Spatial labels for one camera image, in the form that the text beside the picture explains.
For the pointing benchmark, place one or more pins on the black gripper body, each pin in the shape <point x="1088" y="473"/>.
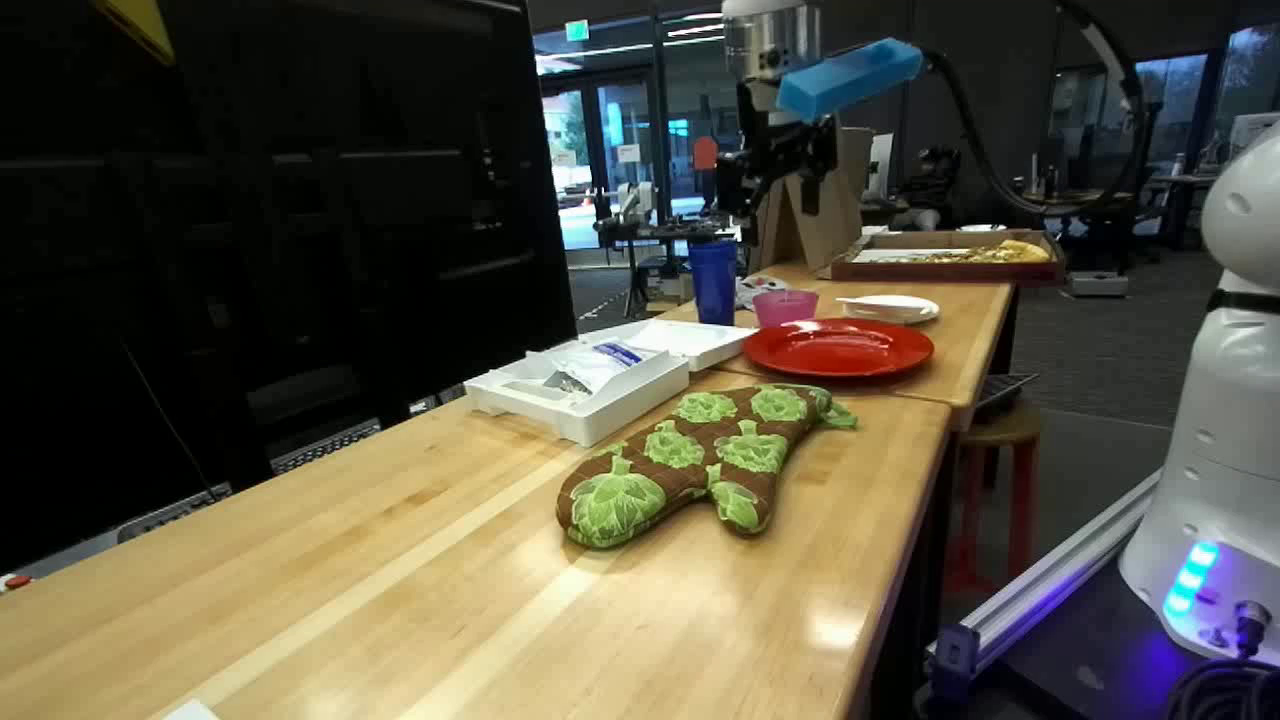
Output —
<point x="786" y="132"/>

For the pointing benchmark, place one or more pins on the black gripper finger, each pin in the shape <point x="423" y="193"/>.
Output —
<point x="744" y="184"/>
<point x="816" y="184"/>

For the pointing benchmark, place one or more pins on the pink translucent bowl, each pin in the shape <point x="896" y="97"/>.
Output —
<point x="786" y="309"/>

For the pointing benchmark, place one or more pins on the white paper plate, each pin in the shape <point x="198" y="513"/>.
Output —
<point x="896" y="321"/>
<point x="890" y="305"/>

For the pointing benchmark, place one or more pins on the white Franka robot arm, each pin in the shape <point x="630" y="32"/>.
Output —
<point x="1221" y="425"/>

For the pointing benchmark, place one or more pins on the red plate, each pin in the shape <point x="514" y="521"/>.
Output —
<point x="837" y="355"/>

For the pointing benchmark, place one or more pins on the blue plastic cup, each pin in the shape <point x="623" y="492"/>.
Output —
<point x="715" y="281"/>

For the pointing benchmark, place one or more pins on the white flat box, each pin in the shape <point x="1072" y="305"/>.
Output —
<point x="692" y="342"/>

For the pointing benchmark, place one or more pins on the rectangular pizza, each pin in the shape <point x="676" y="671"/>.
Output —
<point x="1004" y="251"/>

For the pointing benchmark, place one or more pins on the white tray with packet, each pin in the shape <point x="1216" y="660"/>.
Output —
<point x="574" y="386"/>

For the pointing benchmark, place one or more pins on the brown green oven mitt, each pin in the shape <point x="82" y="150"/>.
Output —
<point x="692" y="462"/>

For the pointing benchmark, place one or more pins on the red wooden stool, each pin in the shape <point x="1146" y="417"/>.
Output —
<point x="992" y="454"/>

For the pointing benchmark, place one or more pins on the large black panel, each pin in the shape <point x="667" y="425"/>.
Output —
<point x="264" y="242"/>

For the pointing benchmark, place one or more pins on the aluminium rail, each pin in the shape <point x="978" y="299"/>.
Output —
<point x="1041" y="594"/>

